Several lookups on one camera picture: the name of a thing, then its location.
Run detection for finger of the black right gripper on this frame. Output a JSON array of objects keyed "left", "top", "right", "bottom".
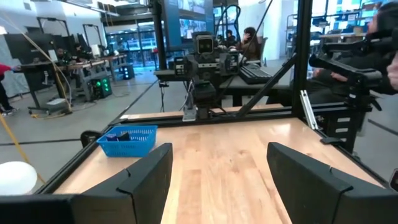
[
  {"left": 223, "top": 52, "right": 240, "bottom": 76},
  {"left": 173, "top": 55, "right": 188, "bottom": 77}
]

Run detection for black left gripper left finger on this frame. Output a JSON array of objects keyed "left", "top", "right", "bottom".
[{"left": 0, "top": 142, "right": 174, "bottom": 224}]

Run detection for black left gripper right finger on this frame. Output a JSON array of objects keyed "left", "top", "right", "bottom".
[{"left": 266, "top": 141, "right": 398, "bottom": 224}]

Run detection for person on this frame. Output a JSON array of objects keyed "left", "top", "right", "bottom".
[
  {"left": 224, "top": 29, "right": 237, "bottom": 48},
  {"left": 73, "top": 43, "right": 91, "bottom": 62},
  {"left": 307, "top": 0, "right": 398, "bottom": 105},
  {"left": 0, "top": 63, "right": 18, "bottom": 116},
  {"left": 235, "top": 26, "right": 265, "bottom": 62},
  {"left": 55, "top": 47, "right": 71, "bottom": 65}
]

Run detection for black keyboard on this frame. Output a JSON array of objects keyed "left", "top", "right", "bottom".
[{"left": 238, "top": 64, "right": 274, "bottom": 85}]

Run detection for dark grey desk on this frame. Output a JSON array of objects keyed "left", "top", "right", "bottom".
[{"left": 154, "top": 68, "right": 295, "bottom": 107}]

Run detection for computer tower blue lights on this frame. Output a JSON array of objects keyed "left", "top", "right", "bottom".
[{"left": 123, "top": 63, "right": 136, "bottom": 80}]

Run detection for blue plastic mesh basket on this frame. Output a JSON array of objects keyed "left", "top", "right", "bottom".
[{"left": 96, "top": 124, "right": 158, "bottom": 158}]

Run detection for black mounting block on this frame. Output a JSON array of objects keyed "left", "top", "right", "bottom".
[{"left": 325, "top": 111, "right": 357, "bottom": 151}]

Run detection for computer tower green lights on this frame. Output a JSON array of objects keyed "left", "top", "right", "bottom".
[{"left": 90, "top": 76, "right": 113, "bottom": 100}]

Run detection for white light bulb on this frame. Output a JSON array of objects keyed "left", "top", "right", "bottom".
[{"left": 0, "top": 161, "right": 39, "bottom": 196}]

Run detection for wooden workshop desk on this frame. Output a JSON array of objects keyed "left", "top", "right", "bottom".
[{"left": 20, "top": 54, "right": 128, "bottom": 110}]

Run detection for person's hand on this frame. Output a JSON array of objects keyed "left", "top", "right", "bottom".
[{"left": 386, "top": 52, "right": 398, "bottom": 91}]

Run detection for dark partition panel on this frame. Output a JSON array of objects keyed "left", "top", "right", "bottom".
[{"left": 4, "top": 32, "right": 57, "bottom": 67}]

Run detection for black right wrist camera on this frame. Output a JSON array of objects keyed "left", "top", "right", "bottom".
[{"left": 195, "top": 33, "right": 216, "bottom": 56}]

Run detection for large wall display screen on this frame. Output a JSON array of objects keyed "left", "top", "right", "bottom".
[{"left": 163, "top": 0, "right": 215, "bottom": 52}]

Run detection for black metal table frame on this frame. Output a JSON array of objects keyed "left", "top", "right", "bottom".
[{"left": 37, "top": 0, "right": 389, "bottom": 195}]

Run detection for silver metal bracket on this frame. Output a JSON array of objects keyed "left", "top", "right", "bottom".
[{"left": 299, "top": 89, "right": 320, "bottom": 131}]

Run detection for pale yellow hanging cable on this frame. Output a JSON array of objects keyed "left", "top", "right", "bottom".
[{"left": 18, "top": 26, "right": 74, "bottom": 121}]

